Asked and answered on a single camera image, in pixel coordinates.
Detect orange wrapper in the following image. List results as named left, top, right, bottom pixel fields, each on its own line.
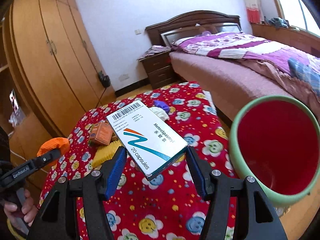
left=36, top=137, right=70, bottom=157

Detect yellow foam mesh piece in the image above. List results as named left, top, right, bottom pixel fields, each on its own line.
left=92, top=140, right=122, bottom=168

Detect orange small carton box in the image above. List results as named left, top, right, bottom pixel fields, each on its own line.
left=88, top=122, right=113, bottom=145

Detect white medicine box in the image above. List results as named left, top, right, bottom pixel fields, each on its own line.
left=107, top=101, right=188, bottom=181

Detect cream paper ball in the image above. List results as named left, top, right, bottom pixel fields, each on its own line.
left=149, top=107, right=170, bottom=121

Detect person's left hand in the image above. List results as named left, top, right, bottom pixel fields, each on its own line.
left=4, top=189, right=38, bottom=231

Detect red bin green rim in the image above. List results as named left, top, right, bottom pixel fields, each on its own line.
left=229, top=95, right=319, bottom=207

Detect red flower-pattern table cloth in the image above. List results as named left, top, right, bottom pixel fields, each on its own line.
left=40, top=82, right=235, bottom=239

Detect black bag on wardrobe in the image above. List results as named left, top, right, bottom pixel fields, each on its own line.
left=98, top=70, right=111, bottom=88

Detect wooden wardrobe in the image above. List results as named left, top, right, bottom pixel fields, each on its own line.
left=0, top=0, right=117, bottom=201

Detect purple crumpled wrapper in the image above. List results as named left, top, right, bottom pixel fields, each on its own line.
left=153, top=100, right=170, bottom=113

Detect pink bed mattress cover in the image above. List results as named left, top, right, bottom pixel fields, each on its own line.
left=170, top=52, right=319, bottom=120

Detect dark wooden nightstand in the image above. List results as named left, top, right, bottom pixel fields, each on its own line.
left=139, top=52, right=178, bottom=89

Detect blue plaid cloth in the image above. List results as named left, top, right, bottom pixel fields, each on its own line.
left=288, top=58, right=319, bottom=96

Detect folded cloth on nightstand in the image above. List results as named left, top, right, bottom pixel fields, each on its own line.
left=137, top=45, right=171, bottom=61

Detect purple white floral quilt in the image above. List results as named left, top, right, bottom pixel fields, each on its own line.
left=171, top=32, right=319, bottom=74

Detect dark wooden bed headboard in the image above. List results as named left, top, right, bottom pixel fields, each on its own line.
left=145, top=10, right=241, bottom=46

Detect wooden window cabinet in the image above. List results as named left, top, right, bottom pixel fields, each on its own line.
left=251, top=23, right=320, bottom=57

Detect dark clothes on cabinet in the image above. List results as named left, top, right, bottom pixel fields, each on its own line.
left=264, top=17, right=290, bottom=29

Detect red white curtain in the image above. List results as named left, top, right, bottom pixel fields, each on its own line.
left=245, top=0, right=263, bottom=24

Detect wall socket plate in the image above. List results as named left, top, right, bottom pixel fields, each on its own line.
left=119, top=74, right=130, bottom=82

